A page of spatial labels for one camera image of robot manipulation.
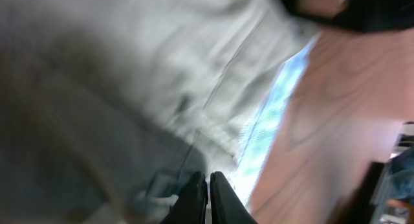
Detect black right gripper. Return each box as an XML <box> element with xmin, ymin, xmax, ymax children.
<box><xmin>281</xmin><ymin>0</ymin><xmax>413</xmax><ymax>33</ymax></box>

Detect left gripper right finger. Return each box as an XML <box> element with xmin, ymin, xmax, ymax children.
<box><xmin>210</xmin><ymin>172</ymin><xmax>257</xmax><ymax>224</ymax></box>

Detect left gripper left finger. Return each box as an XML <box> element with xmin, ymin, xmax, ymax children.
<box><xmin>160</xmin><ymin>172</ymin><xmax>208</xmax><ymax>224</ymax></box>

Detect khaki green shorts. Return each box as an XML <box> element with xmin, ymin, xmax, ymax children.
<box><xmin>1</xmin><ymin>0</ymin><xmax>318</xmax><ymax>223</ymax></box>

